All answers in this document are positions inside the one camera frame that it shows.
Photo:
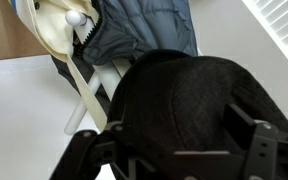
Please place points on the black hat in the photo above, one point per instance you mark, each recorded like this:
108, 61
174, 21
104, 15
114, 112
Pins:
184, 100

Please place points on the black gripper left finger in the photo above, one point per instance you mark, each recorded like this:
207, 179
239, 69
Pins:
90, 153

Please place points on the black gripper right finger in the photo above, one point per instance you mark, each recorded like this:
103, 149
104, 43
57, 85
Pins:
270, 150

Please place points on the cream tote bag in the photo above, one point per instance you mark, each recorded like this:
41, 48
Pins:
50, 30

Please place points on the blue-grey puffer jacket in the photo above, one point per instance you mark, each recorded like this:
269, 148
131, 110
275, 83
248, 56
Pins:
144, 26

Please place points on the large white window blinds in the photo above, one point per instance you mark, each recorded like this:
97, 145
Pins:
280, 23

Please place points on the white coat rack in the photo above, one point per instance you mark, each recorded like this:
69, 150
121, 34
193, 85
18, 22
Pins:
109, 78

